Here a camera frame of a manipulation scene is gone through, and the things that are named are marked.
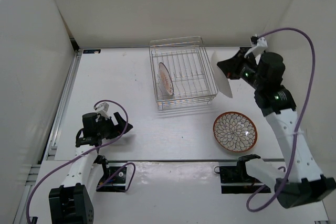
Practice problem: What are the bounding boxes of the orange patterned plate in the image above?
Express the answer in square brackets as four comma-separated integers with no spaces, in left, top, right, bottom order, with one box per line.
[159,62,174,96]

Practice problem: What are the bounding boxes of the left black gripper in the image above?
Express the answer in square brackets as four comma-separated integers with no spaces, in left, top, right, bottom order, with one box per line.
[96,112,132,140]

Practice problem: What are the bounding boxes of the white plate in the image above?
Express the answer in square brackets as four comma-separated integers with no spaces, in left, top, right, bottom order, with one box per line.
[210,51,233,98]

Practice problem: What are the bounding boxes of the chrome wire dish rack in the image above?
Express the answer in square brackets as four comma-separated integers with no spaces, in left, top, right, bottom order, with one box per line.
[149,36,218,110]

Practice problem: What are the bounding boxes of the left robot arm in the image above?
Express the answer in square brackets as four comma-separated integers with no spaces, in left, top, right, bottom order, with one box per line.
[49,112,133,223]

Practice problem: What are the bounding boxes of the left table label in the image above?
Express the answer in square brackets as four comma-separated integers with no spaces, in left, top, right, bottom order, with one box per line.
[82,49,101,54]

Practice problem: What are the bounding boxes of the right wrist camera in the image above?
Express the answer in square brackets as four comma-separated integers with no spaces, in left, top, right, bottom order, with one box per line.
[244,35,268,58]

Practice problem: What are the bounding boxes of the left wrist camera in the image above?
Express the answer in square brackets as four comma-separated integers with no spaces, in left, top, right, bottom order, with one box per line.
[93,102,109,119]

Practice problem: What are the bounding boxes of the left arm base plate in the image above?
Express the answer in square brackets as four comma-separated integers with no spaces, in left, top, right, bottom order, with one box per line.
[97,163,127,193]

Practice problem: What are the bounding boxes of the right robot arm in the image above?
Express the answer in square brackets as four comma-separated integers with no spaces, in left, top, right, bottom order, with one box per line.
[211,47,335,212]

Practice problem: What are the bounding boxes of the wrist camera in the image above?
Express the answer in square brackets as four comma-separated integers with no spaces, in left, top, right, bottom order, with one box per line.
[244,35,268,58]
[93,102,109,119]

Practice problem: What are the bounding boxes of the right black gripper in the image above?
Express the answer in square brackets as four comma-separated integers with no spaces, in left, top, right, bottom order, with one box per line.
[217,50,265,90]

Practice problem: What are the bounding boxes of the flower patterned plate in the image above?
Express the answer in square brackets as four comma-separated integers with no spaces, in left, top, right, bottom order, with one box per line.
[213,111,258,153]

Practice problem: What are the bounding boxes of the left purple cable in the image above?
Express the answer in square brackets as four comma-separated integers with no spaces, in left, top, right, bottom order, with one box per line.
[26,100,136,222]

